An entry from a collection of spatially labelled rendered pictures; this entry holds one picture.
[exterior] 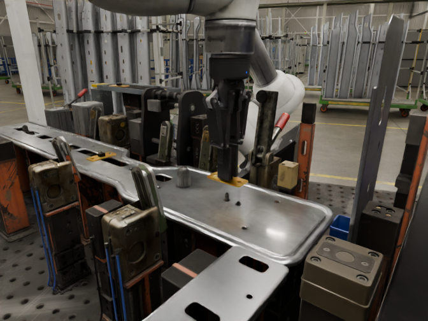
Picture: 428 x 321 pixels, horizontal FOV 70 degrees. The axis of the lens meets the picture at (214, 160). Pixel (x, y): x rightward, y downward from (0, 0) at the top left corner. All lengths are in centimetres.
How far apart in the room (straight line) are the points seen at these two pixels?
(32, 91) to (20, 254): 356
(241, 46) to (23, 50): 412
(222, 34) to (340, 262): 39
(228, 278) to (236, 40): 37
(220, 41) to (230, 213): 32
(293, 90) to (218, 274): 103
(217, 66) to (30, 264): 82
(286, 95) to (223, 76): 82
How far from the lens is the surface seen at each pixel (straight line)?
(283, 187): 71
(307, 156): 71
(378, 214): 51
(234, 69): 56
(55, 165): 83
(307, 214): 64
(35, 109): 462
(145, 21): 514
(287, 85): 135
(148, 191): 54
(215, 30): 56
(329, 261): 42
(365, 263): 43
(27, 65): 456
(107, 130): 115
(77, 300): 93
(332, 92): 757
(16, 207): 125
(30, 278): 106
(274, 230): 57
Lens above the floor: 130
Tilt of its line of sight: 19 degrees down
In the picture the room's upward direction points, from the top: straight up
